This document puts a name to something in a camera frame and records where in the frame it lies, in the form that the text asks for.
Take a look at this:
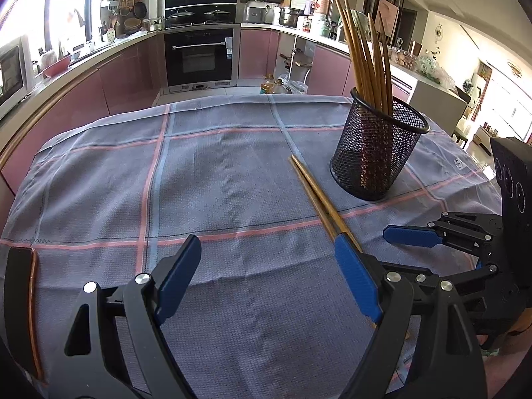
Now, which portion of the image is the black mesh utensil holder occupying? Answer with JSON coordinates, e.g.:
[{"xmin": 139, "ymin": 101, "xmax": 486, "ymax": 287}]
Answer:
[{"xmin": 329, "ymin": 89, "xmax": 429, "ymax": 201}]

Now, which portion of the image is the wooden chopstick on table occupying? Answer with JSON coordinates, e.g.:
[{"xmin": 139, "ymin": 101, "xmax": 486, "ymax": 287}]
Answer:
[{"xmin": 290, "ymin": 155, "xmax": 337, "ymax": 241}]

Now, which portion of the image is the grey plaid tablecloth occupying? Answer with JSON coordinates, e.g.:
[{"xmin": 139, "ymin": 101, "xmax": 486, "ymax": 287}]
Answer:
[{"xmin": 1, "ymin": 95, "xmax": 501, "ymax": 398}]

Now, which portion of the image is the wooden chopstick bundle in holder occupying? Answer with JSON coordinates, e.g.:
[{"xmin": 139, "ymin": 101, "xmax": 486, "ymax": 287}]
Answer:
[{"xmin": 333, "ymin": 0, "xmax": 394, "ymax": 116}]

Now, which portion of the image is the cooking oil bottle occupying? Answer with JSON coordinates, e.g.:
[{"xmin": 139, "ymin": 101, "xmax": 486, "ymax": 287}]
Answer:
[{"xmin": 260, "ymin": 76, "xmax": 287, "ymax": 95}]

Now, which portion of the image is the steel stock pot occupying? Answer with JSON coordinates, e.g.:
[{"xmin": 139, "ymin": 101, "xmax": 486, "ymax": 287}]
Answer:
[{"xmin": 279, "ymin": 6, "xmax": 304, "ymax": 28}]

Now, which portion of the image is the pink bowl on counter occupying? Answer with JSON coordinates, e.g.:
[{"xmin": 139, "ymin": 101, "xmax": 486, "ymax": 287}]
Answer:
[{"xmin": 43, "ymin": 54, "xmax": 71, "ymax": 78}]

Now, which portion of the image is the white microwave oven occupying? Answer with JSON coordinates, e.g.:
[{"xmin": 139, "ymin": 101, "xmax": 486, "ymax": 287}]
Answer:
[{"xmin": 0, "ymin": 36, "xmax": 34, "ymax": 119}]

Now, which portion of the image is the black built-in oven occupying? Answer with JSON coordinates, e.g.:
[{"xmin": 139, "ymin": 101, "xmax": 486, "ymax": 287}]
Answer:
[{"xmin": 164, "ymin": 27, "xmax": 239, "ymax": 91}]

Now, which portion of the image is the black range hood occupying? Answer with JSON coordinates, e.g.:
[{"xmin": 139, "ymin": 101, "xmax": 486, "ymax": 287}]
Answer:
[{"xmin": 163, "ymin": 0, "xmax": 238, "ymax": 28}]

